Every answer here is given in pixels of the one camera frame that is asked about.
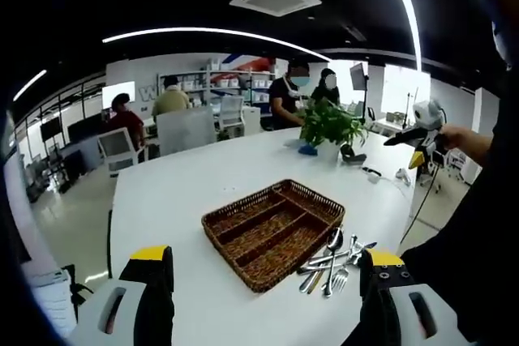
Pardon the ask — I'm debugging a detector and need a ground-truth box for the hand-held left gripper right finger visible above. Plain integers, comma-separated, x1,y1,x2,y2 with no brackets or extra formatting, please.
358,247,471,346

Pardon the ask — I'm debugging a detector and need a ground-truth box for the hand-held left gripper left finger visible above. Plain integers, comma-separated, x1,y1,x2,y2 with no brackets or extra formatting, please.
66,244,176,346

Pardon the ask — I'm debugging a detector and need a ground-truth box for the brown wicker storage tray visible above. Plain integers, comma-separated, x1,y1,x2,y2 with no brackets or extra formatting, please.
201,178,346,294

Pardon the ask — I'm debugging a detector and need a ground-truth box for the white storage shelf with boxes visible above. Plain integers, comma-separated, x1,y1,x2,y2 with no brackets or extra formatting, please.
157,57,277,109

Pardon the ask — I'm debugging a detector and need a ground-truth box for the small white object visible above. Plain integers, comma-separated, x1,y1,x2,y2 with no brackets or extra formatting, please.
395,167,414,186

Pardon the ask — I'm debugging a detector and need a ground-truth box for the black curved stand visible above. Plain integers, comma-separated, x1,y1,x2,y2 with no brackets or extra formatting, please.
339,143,368,165

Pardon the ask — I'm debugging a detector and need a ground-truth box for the green potted plant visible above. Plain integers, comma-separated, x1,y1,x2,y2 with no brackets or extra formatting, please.
298,96,371,163

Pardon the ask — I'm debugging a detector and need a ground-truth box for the black monitor on stand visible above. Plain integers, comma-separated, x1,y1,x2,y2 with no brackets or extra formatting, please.
349,62,369,92

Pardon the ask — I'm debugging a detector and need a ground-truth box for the person's black shirt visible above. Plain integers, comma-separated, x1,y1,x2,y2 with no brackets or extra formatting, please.
399,0,519,346

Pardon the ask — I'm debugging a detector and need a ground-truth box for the white chest-worn device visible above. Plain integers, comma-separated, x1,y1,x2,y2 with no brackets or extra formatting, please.
491,20,514,70

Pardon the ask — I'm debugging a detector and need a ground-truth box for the white ceiling light strip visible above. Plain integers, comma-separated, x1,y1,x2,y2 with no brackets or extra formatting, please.
380,0,425,71
101,27,332,62
12,69,48,102

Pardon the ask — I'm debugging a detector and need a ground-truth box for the white cabinet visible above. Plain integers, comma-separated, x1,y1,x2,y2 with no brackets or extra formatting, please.
242,105,263,135

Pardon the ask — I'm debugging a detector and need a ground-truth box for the white mesh office chair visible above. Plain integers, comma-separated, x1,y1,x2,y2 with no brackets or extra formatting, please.
97,126,148,179
217,96,245,130

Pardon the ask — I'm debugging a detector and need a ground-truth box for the grey chair back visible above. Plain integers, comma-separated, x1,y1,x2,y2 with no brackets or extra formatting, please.
156,107,217,157

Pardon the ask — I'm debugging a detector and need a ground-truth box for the wide black display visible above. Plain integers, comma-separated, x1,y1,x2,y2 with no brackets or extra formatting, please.
66,113,102,143

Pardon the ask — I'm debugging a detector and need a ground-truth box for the black television on stand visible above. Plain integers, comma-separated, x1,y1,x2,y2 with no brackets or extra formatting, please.
39,116,62,141

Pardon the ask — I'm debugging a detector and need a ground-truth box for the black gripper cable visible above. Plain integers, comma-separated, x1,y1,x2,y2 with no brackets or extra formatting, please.
399,147,443,244

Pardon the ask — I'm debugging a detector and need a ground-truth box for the white wall screen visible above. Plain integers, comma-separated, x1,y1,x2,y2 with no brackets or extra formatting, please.
101,82,135,111

